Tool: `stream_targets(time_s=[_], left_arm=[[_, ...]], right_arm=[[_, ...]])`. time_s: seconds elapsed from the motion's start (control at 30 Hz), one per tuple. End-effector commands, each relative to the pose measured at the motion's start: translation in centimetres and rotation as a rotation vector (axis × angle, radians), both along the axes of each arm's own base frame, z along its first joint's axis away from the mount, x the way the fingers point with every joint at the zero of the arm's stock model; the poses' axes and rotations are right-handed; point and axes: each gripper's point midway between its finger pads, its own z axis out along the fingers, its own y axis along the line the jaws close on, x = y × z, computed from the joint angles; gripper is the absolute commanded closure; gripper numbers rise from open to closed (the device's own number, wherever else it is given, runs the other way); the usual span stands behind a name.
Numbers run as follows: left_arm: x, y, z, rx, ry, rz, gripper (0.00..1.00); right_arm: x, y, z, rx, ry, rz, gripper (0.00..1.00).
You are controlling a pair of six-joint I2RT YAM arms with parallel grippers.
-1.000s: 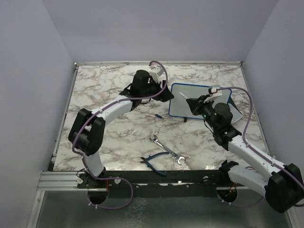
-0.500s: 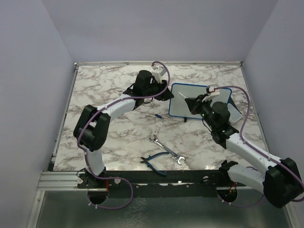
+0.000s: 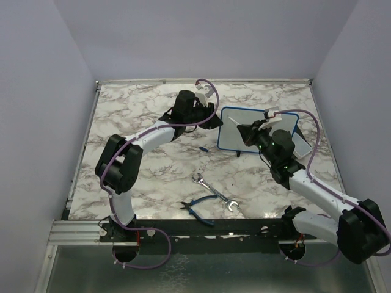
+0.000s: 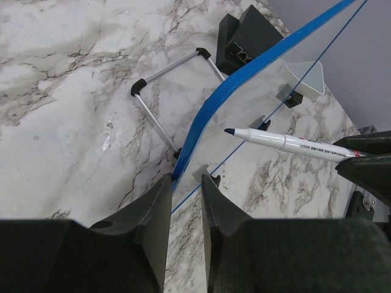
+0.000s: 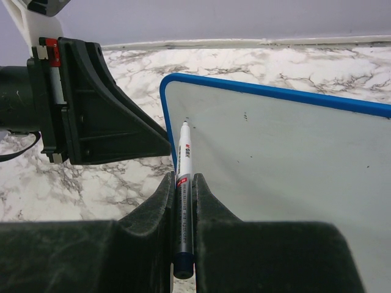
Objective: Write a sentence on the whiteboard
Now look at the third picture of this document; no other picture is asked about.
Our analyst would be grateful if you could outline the silver combination wrench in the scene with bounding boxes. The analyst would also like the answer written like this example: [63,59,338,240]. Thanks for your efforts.
[192,173,239,212]

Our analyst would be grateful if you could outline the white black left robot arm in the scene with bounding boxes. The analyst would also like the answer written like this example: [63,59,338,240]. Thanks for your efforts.
[95,89,222,241]

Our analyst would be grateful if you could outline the white plastic box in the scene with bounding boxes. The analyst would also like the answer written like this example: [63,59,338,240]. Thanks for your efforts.
[292,133,312,159]

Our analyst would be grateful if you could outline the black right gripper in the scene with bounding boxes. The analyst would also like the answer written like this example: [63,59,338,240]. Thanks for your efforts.
[239,119,277,166]

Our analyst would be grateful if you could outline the blue framed whiteboard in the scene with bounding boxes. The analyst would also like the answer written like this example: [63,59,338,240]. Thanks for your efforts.
[217,106,299,153]

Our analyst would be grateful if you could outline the blue white marker pen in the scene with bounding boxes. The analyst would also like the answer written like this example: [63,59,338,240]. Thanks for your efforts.
[228,117,240,126]

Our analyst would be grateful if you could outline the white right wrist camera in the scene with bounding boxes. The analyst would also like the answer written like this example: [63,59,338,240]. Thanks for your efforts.
[258,107,282,130]

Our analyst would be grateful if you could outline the blue handled pliers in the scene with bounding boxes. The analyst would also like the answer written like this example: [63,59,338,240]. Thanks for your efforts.
[179,195,219,227]

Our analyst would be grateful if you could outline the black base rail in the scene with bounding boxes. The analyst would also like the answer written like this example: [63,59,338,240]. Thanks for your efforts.
[99,217,300,255]

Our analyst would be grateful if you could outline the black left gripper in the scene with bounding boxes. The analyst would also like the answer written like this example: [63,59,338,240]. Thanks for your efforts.
[185,101,223,129]

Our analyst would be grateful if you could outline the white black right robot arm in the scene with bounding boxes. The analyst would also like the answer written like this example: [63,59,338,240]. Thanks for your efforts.
[237,121,390,264]

